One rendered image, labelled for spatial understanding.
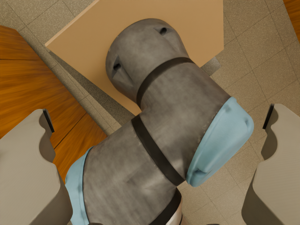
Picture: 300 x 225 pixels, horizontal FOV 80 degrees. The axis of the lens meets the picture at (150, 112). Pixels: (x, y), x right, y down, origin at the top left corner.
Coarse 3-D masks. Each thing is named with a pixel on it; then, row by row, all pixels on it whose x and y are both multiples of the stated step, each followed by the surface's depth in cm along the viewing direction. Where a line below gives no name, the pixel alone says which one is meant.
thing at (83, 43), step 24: (96, 0) 23; (120, 0) 25; (144, 0) 26; (168, 0) 28; (192, 0) 31; (216, 0) 33; (72, 24) 24; (96, 24) 25; (120, 24) 27; (192, 24) 35; (216, 24) 38; (48, 48) 24; (72, 48) 26; (96, 48) 28; (192, 48) 40; (216, 48) 44; (96, 72) 31; (120, 96) 39
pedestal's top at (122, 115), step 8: (56, 56) 45; (64, 64) 45; (208, 64) 49; (216, 64) 49; (72, 72) 46; (208, 72) 50; (80, 80) 47; (88, 80) 47; (88, 88) 48; (96, 88) 48; (96, 96) 48; (104, 96) 49; (104, 104) 49; (112, 104) 49; (120, 104) 50; (112, 112) 50; (120, 112) 50; (128, 112) 50; (120, 120) 51; (128, 120) 51
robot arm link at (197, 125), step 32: (192, 64) 26; (160, 96) 24; (192, 96) 22; (224, 96) 22; (160, 128) 22; (192, 128) 20; (224, 128) 19; (160, 160) 21; (192, 160) 20; (224, 160) 23
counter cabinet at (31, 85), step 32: (0, 32) 97; (0, 64) 80; (32, 64) 106; (0, 96) 68; (32, 96) 86; (64, 96) 117; (0, 128) 60; (64, 128) 94; (96, 128) 131; (64, 160) 78
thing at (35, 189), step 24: (24, 120) 9; (48, 120) 10; (0, 144) 8; (24, 144) 8; (48, 144) 9; (0, 168) 7; (24, 168) 7; (48, 168) 7; (0, 192) 6; (24, 192) 6; (48, 192) 6; (0, 216) 5; (24, 216) 5; (48, 216) 6
